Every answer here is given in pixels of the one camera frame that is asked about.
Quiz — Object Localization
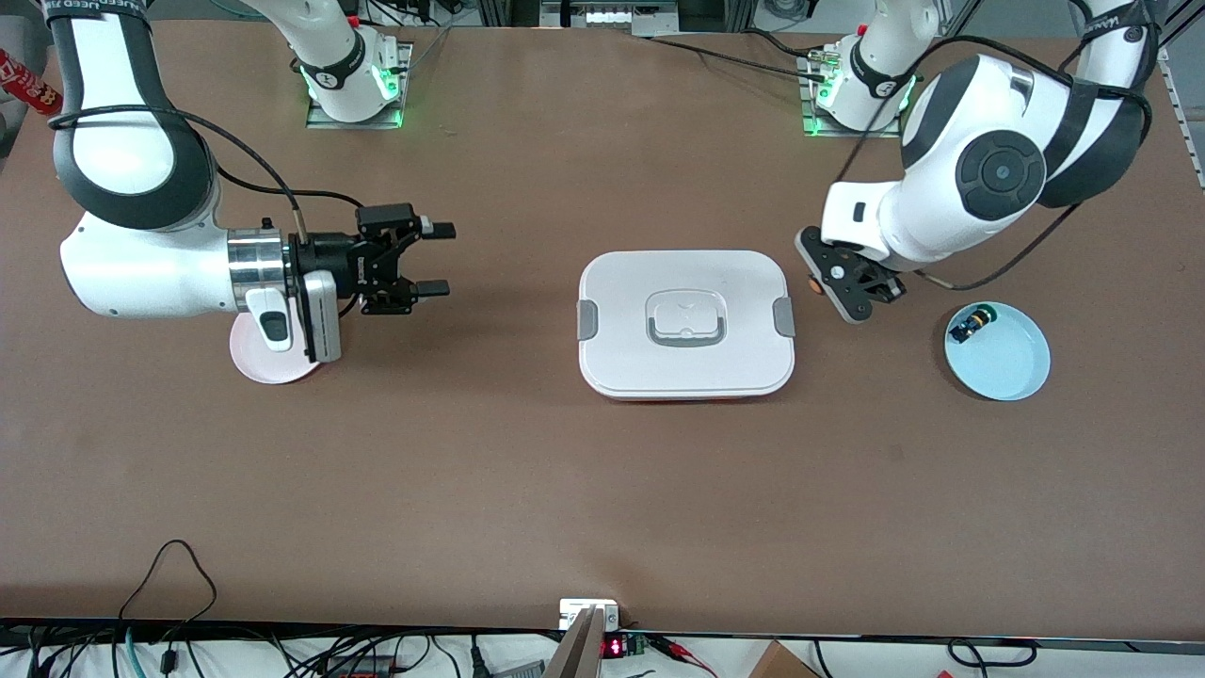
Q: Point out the thin black looped cable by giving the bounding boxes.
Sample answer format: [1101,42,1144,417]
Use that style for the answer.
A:
[113,539,220,678]

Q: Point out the white lidded storage box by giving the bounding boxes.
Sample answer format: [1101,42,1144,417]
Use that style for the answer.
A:
[576,249,796,403]

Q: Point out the grey metal bar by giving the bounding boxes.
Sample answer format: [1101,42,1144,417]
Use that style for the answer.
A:
[544,605,609,678]

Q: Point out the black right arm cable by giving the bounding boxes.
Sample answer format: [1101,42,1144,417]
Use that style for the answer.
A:
[46,105,370,242]

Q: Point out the aluminium frame profile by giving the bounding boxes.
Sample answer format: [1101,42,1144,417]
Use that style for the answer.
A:
[1144,0,1205,63]

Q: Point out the red clip test leads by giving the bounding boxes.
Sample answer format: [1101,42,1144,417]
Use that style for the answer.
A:
[648,635,718,676]

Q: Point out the white power strip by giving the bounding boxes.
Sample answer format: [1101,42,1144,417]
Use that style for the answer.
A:
[539,0,681,38]

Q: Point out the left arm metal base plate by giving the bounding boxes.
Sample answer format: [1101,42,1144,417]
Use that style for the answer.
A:
[797,45,921,140]

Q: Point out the small white box device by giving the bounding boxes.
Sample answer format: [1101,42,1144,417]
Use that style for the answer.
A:
[559,599,621,633]

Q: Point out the brown cardboard box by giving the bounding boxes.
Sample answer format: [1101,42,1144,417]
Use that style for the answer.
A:
[747,640,822,678]

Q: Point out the pink round plate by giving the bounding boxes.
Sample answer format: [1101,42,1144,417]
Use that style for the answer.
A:
[230,311,327,386]

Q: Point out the red drink can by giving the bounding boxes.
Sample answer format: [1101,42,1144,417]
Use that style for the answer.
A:
[0,49,63,117]

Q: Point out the small black yellow component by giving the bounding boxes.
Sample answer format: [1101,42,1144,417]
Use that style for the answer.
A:
[948,305,1000,346]

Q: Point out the light blue round plate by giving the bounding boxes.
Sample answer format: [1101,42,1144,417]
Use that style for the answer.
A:
[944,301,1052,402]

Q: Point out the perforated metal side rail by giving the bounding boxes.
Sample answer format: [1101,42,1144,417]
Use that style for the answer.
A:
[1162,58,1205,195]

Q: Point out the thin black table cable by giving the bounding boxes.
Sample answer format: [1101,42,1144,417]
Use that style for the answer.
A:
[646,35,818,78]

